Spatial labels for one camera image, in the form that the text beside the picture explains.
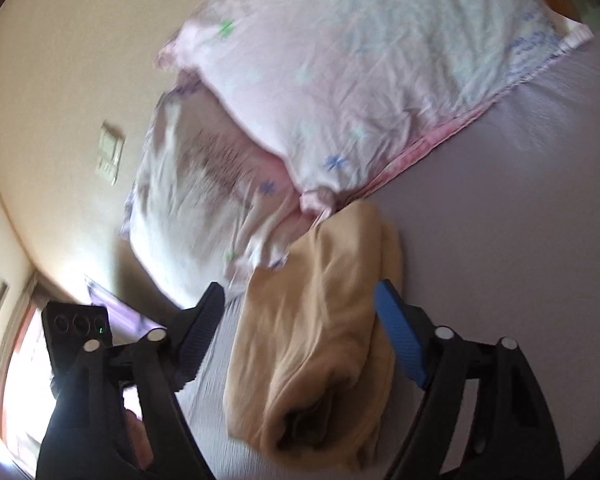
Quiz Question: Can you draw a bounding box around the purple bed sheet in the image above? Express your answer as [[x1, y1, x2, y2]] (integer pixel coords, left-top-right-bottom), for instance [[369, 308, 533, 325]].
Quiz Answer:
[[87, 20, 600, 480]]

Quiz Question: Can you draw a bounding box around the white floral pillow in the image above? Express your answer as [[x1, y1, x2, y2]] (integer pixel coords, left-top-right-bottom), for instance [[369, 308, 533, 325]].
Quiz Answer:
[[117, 72, 331, 301]]

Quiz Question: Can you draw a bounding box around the beige wall switch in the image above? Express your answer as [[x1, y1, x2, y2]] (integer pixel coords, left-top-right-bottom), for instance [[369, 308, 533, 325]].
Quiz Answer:
[[96, 121, 126, 186]]

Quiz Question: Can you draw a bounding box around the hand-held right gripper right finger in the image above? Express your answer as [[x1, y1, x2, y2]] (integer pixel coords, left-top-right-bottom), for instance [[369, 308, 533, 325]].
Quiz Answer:
[[375, 280, 566, 480]]

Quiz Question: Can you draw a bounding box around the tan garment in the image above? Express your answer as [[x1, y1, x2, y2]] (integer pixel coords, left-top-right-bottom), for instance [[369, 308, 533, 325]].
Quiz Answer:
[[222, 201, 405, 473]]

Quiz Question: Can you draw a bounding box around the pink floral pillow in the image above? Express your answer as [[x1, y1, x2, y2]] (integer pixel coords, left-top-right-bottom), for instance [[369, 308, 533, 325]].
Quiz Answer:
[[155, 0, 595, 221]]

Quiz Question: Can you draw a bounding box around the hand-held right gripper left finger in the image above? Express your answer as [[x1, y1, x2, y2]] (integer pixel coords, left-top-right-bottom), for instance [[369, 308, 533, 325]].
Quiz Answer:
[[35, 282, 226, 480]]

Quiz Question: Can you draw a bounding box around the bright window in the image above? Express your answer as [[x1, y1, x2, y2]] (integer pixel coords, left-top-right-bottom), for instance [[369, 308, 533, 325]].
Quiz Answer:
[[0, 280, 56, 480]]

